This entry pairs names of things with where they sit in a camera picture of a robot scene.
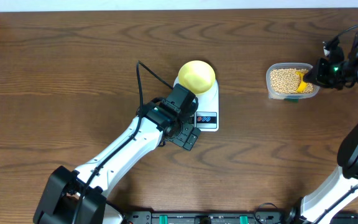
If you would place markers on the white digital kitchen scale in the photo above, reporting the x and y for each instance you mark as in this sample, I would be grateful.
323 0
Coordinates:
206 117

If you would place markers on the yellow measuring scoop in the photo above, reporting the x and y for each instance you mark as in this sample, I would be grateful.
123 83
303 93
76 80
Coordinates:
303 85

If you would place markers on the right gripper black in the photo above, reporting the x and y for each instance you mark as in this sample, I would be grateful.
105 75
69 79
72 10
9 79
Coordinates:
317 76

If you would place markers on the black mounting rail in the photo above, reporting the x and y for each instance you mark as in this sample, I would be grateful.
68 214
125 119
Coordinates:
144 217

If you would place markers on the soybeans pile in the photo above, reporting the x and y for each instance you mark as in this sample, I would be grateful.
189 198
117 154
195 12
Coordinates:
285 80

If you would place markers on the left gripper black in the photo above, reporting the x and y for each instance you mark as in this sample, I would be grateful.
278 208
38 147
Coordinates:
181 142

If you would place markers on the clear plastic container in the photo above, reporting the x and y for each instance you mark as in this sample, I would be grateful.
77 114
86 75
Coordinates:
282 96

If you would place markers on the yellow bowl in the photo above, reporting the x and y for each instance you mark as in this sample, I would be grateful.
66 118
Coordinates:
197 76

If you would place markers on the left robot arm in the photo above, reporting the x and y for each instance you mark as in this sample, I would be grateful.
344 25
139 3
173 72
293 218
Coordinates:
80 195

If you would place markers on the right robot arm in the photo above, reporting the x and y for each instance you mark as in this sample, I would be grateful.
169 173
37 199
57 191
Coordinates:
341 187

